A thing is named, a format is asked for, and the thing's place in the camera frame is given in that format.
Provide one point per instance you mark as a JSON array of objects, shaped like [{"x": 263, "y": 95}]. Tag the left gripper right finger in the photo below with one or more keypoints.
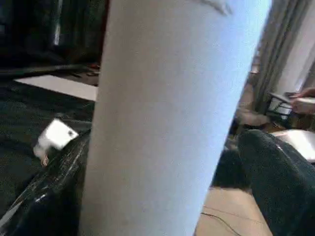
[{"x": 285, "y": 191}]

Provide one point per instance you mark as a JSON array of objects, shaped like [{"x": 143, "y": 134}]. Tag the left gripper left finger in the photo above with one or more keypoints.
[{"x": 49, "y": 196}]

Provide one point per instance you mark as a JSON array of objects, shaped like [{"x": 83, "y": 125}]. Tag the white plastic table leg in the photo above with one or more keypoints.
[{"x": 172, "y": 113}]

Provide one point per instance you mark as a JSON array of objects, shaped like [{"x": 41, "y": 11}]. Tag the black mat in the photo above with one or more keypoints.
[{"x": 29, "y": 123}]

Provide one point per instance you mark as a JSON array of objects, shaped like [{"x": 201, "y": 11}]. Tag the grey curtain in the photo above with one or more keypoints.
[{"x": 285, "y": 44}]

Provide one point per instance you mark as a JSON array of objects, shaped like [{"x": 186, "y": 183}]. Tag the black cabinet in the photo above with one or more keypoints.
[{"x": 54, "y": 29}]

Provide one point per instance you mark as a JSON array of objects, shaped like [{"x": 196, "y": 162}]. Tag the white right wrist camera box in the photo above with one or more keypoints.
[{"x": 56, "y": 137}]

